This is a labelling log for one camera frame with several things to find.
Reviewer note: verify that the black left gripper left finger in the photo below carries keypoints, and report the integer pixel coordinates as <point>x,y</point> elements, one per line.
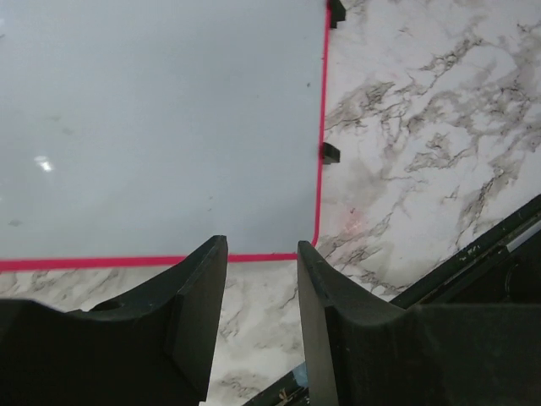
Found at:
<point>152,345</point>

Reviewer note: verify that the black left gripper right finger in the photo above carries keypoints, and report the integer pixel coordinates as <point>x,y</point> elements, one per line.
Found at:
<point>401,351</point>

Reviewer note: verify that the pink framed whiteboard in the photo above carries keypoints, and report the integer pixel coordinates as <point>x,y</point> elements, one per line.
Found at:
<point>132,131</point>

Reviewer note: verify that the blue tape piece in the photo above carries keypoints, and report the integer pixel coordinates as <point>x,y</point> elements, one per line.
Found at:
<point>300,375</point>

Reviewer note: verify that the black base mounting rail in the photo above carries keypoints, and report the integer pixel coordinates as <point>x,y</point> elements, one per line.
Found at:
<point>465,270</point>

